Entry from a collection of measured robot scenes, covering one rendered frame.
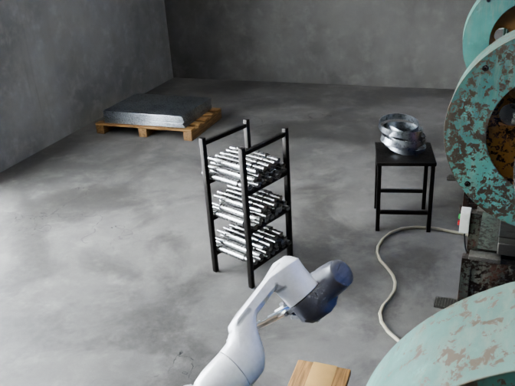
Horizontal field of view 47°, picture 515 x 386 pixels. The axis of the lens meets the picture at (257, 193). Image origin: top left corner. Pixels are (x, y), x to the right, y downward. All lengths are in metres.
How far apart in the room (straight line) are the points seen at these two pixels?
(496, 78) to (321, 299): 1.25
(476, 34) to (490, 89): 1.72
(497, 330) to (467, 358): 0.05
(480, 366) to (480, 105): 1.78
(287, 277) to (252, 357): 0.22
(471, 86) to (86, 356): 2.41
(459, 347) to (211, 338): 2.72
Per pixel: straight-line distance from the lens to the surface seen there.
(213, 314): 3.62
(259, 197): 3.70
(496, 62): 2.41
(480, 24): 4.13
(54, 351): 3.62
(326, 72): 8.14
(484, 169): 2.55
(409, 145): 4.21
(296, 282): 1.50
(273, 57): 8.31
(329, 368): 2.72
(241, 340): 1.44
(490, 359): 0.76
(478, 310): 0.85
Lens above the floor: 2.16
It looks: 25 degrees down
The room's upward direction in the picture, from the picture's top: 4 degrees counter-clockwise
